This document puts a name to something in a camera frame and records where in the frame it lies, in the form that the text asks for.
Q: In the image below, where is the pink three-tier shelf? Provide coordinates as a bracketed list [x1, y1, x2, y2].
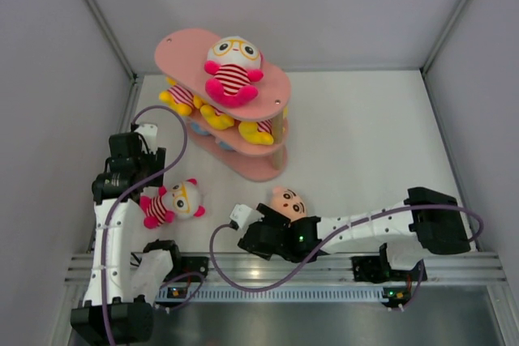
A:
[154, 28, 291, 182]

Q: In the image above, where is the white plush on top shelf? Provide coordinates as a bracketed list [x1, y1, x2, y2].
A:
[204, 36, 264, 108]

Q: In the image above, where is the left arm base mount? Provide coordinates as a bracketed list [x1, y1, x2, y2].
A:
[169, 254, 210, 309]

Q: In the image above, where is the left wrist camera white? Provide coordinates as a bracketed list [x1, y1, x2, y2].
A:
[131, 123, 158, 153]

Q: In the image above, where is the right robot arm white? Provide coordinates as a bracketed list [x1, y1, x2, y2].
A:
[230, 187, 471, 279]

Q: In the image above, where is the perforated cable tray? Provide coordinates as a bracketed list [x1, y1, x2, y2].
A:
[80, 285, 390, 303]

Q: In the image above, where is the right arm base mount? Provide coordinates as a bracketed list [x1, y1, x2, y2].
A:
[351, 256, 427, 312]

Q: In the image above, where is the blue-shorts plush on shelf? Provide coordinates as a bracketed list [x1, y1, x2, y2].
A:
[216, 139, 235, 152]
[190, 122, 212, 136]

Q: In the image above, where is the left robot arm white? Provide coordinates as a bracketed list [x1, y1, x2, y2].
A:
[71, 125, 183, 345]

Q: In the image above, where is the blue-shorts plush on bottom shelf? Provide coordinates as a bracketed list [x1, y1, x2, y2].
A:
[190, 122, 212, 136]

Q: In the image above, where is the yellow plush toy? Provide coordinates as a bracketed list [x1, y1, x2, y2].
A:
[159, 77, 204, 117]
[199, 104, 235, 130]

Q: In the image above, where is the aluminium frame rail front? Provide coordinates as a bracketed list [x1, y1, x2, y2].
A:
[65, 252, 507, 287]

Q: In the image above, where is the white plush, yellow glasses, table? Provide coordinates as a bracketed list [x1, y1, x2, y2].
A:
[139, 178, 206, 229]

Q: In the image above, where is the peach-faced plush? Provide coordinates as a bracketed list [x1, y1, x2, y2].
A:
[268, 186, 307, 222]

